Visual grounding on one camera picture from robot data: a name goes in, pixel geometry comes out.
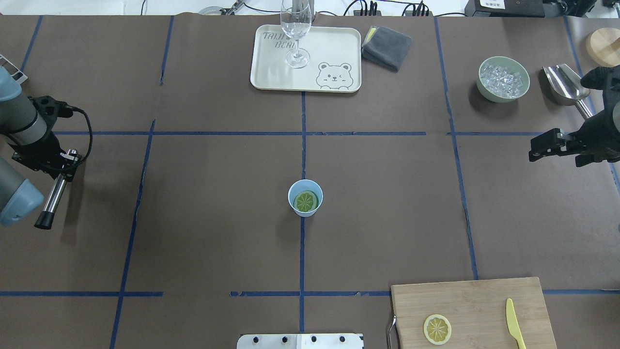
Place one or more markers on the white cup rack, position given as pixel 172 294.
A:
pixel 13 70

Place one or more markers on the steel muddler black tip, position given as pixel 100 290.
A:
pixel 46 218

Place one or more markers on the wooden cup tree stand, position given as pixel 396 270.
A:
pixel 603 46

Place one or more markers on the clear wine glass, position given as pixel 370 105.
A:
pixel 296 21

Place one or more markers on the yellow lemon slice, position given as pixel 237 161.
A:
pixel 306 201

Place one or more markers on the grey folded cloth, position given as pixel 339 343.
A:
pixel 386 47

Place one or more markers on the green bowl of ice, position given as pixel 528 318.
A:
pixel 502 79

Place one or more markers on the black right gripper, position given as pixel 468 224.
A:
pixel 600 133

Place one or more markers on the steel ice scoop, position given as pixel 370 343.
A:
pixel 567 89

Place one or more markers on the light blue paper cup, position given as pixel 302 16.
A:
pixel 301 185

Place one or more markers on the yellow plastic knife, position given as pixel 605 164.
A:
pixel 513 325

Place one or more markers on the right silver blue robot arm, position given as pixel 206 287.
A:
pixel 598 139

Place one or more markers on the wooden cutting board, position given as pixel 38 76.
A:
pixel 476 311

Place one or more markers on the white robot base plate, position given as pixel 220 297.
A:
pixel 301 341

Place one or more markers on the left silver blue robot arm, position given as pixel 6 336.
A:
pixel 26 126

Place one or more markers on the black computer box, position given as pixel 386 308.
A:
pixel 528 8

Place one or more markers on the cream bear tray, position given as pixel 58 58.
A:
pixel 334 65

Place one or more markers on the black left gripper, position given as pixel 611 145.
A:
pixel 42 151

